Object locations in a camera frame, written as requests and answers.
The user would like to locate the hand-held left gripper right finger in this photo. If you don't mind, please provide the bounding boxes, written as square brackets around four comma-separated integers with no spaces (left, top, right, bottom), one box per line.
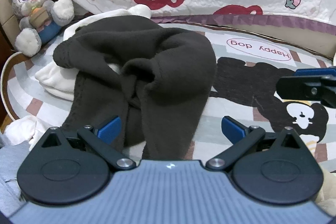
[206,116,302,171]

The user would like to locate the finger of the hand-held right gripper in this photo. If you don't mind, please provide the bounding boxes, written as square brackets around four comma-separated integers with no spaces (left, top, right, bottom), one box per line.
[276,74,336,109]
[294,67,336,77]

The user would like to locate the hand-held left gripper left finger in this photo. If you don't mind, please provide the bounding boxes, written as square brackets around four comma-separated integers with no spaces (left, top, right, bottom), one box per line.
[39,116,137,171]

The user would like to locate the dark brown knit sweater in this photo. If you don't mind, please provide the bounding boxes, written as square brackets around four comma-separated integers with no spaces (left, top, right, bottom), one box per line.
[52,15,217,161]

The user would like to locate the beige bed base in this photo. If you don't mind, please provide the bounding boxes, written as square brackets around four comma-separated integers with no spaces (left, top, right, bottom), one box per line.
[234,21,336,56]

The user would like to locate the checked dog print mat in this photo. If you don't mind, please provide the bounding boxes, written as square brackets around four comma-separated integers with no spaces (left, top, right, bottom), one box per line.
[1,17,336,169]

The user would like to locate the white fleece garment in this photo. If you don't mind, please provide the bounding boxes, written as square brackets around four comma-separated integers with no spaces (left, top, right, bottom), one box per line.
[35,4,151,102]

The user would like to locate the white crumpled cloth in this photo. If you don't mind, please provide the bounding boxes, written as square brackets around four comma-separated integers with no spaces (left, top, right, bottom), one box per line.
[4,115,50,146]

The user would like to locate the cream cloth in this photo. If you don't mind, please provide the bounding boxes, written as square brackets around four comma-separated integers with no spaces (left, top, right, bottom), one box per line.
[315,158,336,216]

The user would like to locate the grey blue cloth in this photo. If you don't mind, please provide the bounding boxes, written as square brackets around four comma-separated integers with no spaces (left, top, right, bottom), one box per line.
[0,132,36,215]

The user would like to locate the wooden cabinet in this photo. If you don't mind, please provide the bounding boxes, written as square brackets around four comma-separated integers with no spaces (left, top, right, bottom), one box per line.
[0,0,17,56]

